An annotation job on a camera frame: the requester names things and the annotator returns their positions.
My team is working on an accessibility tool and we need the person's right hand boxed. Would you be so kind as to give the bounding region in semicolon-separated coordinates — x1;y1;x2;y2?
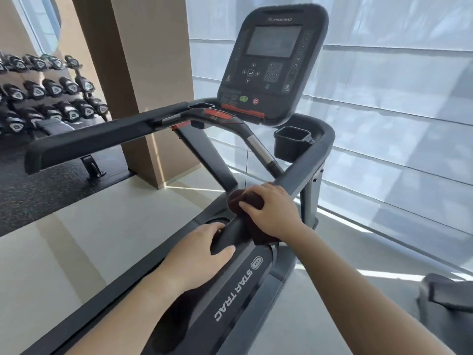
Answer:
239;182;307;243

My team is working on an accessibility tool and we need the person's left hand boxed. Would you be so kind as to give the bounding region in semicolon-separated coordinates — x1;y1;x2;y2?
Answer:
162;222;236;292

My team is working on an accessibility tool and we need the dark brown cleaning cloth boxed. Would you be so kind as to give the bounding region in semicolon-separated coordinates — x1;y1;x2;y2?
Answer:
227;187;281;247

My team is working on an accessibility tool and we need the person's left forearm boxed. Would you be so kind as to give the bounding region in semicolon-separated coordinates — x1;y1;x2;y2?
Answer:
66;266;189;355

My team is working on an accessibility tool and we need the person's right forearm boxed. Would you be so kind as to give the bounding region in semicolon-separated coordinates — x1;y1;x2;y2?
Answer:
282;225;455;355

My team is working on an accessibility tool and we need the black treadmill console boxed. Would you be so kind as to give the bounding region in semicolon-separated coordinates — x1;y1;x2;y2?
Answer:
217;3;330;127

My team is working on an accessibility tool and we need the neighbouring black treadmill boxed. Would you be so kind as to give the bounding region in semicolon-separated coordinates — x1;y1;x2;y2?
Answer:
417;273;473;355

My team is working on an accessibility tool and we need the white window blind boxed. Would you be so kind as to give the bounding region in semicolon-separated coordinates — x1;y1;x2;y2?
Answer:
184;0;473;274

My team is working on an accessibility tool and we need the black weight bench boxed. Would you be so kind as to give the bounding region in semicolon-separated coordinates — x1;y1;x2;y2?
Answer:
31;118;108;180

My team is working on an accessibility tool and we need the rack of black dumbbells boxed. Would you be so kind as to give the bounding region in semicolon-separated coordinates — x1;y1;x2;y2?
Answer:
0;51;111;136

